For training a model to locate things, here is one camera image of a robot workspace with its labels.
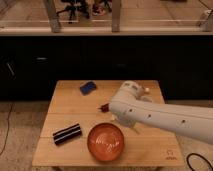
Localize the black floor cable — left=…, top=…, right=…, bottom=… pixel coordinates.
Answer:
left=186, top=152, right=213, bottom=171
left=0, top=101, right=15, bottom=157

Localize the wooden table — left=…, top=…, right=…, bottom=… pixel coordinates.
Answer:
left=32, top=80, right=183, bottom=169

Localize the black office chair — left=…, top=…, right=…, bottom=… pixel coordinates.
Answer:
left=56, top=0, right=90, bottom=19

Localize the grey metal post middle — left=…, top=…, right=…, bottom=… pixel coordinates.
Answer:
left=112, top=0, right=121, bottom=32

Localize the blue sponge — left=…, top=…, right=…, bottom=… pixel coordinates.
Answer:
left=80, top=81, right=97, bottom=95

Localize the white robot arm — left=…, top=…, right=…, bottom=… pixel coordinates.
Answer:
left=109, top=81, right=213, bottom=145

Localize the orange ceramic bowl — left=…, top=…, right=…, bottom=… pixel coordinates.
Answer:
left=87, top=123, right=125, bottom=162

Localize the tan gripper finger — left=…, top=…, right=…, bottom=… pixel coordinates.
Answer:
left=131, top=125, right=140, bottom=134

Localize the grey metal post left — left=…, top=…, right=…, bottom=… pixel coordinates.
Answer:
left=43, top=0, right=61, bottom=33

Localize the black left floor cable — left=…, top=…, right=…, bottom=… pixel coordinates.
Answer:
left=0, top=101, right=15, bottom=157

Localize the grey metal post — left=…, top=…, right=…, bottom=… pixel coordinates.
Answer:
left=112, top=0, right=121, bottom=32
left=43, top=0, right=61, bottom=33

